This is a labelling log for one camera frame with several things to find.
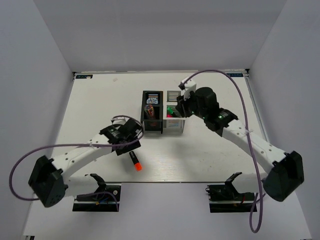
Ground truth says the blue glue jar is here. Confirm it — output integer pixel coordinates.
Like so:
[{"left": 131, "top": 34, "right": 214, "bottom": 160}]
[{"left": 146, "top": 97, "right": 159, "bottom": 105}]

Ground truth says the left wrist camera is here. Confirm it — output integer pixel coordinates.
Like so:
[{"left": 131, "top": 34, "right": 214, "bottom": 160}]
[{"left": 111, "top": 117, "right": 126, "bottom": 125}]

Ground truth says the blue corner label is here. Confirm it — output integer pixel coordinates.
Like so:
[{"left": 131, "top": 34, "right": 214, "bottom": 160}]
[
  {"left": 75, "top": 74, "right": 93, "bottom": 79},
  {"left": 227, "top": 73, "right": 244, "bottom": 78}
]

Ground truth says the orange capped black highlighter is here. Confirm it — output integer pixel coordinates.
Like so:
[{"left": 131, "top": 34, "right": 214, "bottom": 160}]
[{"left": 129, "top": 151, "right": 143, "bottom": 172}]

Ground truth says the right blue corner label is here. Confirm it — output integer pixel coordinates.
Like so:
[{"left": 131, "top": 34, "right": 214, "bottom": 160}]
[{"left": 227, "top": 73, "right": 244, "bottom": 78}]

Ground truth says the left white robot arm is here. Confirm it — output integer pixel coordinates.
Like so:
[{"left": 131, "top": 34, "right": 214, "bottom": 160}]
[{"left": 28, "top": 117, "right": 143, "bottom": 208}]

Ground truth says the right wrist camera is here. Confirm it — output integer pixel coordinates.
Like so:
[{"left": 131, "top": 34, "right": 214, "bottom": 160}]
[{"left": 178, "top": 77, "right": 197, "bottom": 101}]

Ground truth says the left blue corner label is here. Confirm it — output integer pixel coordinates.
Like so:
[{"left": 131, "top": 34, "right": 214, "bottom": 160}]
[{"left": 75, "top": 74, "right": 93, "bottom": 79}]

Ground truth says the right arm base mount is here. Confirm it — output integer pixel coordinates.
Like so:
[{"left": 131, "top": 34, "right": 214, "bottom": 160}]
[{"left": 205, "top": 172, "right": 259, "bottom": 213}]

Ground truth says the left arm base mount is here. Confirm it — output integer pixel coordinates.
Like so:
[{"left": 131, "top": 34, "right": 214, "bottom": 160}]
[{"left": 72, "top": 173, "right": 122, "bottom": 213}]

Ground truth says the green capped black highlighter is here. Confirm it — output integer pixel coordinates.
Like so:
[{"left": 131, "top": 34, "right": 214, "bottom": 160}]
[{"left": 167, "top": 106, "right": 179, "bottom": 118}]

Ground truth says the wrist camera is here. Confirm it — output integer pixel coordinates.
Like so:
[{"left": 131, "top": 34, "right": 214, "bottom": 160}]
[
  {"left": 111, "top": 117, "right": 126, "bottom": 125},
  {"left": 178, "top": 77, "right": 197, "bottom": 101}
]

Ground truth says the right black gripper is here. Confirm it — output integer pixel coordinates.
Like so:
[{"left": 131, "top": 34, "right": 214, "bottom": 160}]
[{"left": 175, "top": 89, "right": 208, "bottom": 120}]

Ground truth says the pink tube with pins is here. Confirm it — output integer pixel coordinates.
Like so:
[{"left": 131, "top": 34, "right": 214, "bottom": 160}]
[{"left": 144, "top": 104, "right": 156, "bottom": 120}]

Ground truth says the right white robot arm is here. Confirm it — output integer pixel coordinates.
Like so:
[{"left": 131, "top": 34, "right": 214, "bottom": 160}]
[{"left": 175, "top": 87, "right": 305, "bottom": 202}]

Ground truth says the white mesh organizer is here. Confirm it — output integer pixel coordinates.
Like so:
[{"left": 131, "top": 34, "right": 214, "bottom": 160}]
[{"left": 163, "top": 90, "right": 186, "bottom": 135}]

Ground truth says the black mesh organizer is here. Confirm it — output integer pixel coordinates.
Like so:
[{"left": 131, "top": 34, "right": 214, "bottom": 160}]
[{"left": 140, "top": 90, "right": 164, "bottom": 134}]

